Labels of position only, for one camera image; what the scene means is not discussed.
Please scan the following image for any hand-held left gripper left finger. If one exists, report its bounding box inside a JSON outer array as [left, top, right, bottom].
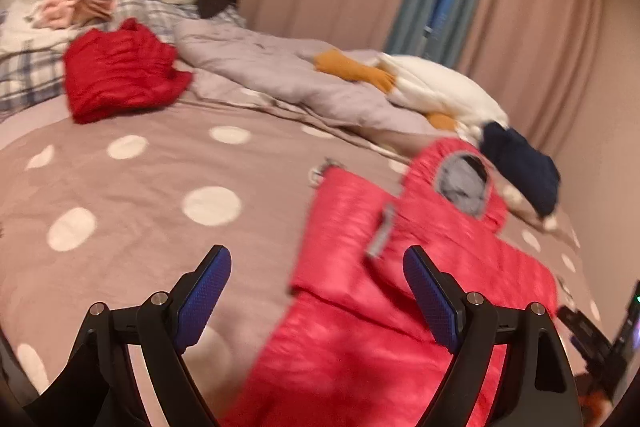
[[47, 245, 232, 427]]

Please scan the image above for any pile of pink clothes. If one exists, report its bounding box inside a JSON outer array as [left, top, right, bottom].
[[32, 0, 126, 30]]

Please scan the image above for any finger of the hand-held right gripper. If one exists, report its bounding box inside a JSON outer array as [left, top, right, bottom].
[[556, 305, 615, 360]]

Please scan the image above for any plaid bed sheet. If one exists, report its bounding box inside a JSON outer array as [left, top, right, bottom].
[[0, 0, 246, 118]]

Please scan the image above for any polka dot bedspread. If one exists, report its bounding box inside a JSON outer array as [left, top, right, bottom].
[[0, 97, 603, 427]]

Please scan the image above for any red folded down jacket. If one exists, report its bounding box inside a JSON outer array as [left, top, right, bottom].
[[63, 18, 194, 125]]

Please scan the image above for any white plush goose toy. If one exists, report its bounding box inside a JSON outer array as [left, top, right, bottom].
[[314, 48, 511, 142]]

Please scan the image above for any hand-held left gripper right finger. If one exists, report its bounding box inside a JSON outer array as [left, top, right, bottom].
[[403, 245, 583, 427]]

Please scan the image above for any lilac quilt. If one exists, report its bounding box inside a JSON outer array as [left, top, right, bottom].
[[172, 18, 441, 142]]

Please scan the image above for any pink down jacket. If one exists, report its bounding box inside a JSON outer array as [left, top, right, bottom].
[[222, 138, 558, 427]]

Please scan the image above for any navy folded garment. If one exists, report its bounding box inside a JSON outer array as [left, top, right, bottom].
[[480, 122, 562, 217]]

